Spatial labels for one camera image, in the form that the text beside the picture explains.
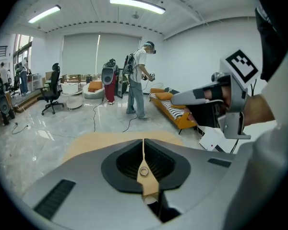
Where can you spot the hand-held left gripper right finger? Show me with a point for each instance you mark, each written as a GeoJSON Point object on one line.
{"type": "Point", "coordinates": [196, 176]}

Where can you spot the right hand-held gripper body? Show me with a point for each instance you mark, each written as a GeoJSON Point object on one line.
{"type": "Point", "coordinates": [236, 97]}

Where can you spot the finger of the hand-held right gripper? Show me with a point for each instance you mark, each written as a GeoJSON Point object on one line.
{"type": "Point", "coordinates": [184, 97]}

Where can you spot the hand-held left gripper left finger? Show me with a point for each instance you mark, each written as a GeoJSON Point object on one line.
{"type": "Point", "coordinates": [86, 190]}

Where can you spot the person's right forearm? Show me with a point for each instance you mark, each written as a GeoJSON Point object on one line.
{"type": "Point", "coordinates": [258, 109]}

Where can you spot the person's right hand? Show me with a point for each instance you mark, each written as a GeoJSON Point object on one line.
{"type": "Point", "coordinates": [226, 95]}

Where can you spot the striped black white blanket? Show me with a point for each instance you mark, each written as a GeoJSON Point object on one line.
{"type": "Point", "coordinates": [174, 110]}

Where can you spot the orange cushion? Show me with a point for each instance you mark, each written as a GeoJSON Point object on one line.
{"type": "Point", "coordinates": [95, 85]}
{"type": "Point", "coordinates": [164, 95]}

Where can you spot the orange sofa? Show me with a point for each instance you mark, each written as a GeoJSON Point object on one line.
{"type": "Point", "coordinates": [180, 121]}

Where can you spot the white flat box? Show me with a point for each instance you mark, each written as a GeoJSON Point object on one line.
{"type": "Point", "coordinates": [211, 139]}

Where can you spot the black framed standing mirror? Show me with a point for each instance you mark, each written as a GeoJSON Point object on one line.
{"type": "Point", "coordinates": [122, 85]}

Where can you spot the person's white shirt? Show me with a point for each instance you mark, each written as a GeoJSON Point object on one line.
{"type": "Point", "coordinates": [266, 164]}

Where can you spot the white round side table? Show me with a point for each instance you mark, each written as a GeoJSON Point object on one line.
{"type": "Point", "coordinates": [75, 100]}

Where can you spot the long ceiling light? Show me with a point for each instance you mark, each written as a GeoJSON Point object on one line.
{"type": "Point", "coordinates": [136, 5]}
{"type": "Point", "coordinates": [44, 14]}

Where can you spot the black office chair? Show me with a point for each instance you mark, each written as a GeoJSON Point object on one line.
{"type": "Point", "coordinates": [51, 90]}

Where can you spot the grey roller blind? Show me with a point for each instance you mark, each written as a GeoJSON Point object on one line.
{"type": "Point", "coordinates": [86, 54]}

